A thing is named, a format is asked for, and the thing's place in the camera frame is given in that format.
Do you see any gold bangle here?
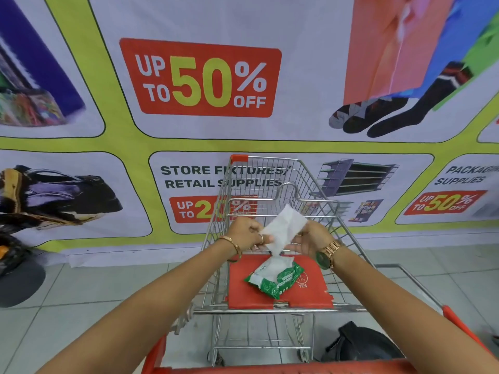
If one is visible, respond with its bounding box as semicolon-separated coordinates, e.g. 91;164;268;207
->
217;235;243;264

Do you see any green white wet wipes packet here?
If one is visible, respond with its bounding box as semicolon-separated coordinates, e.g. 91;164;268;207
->
244;255;305;300

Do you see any large printed advertising banner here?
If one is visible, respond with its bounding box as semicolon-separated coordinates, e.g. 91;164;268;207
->
0;0;499;268

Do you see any person's left hand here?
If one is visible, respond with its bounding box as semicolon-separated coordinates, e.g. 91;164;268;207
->
225;216;275;254

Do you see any gold wristwatch green dial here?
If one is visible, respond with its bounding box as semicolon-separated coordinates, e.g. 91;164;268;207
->
314;239;346;271

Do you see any white wet wipe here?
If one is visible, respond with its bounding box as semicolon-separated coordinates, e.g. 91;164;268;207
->
260;204;309;258

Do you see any person's right forearm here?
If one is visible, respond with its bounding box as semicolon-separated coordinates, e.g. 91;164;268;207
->
332;247;499;374

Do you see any person's left forearm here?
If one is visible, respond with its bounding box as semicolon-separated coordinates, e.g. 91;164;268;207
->
36;241;237;374

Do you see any red plastic cart seat flap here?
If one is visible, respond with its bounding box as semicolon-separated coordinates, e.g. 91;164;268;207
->
225;254;335;310

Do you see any metal shopping cart red trim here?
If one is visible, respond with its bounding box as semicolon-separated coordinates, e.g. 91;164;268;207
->
141;153;499;374

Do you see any person's right hand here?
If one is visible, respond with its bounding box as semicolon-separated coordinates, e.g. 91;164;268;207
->
286;220;336;257

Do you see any black bag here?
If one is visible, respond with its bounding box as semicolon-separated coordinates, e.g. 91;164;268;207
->
320;321;405;363

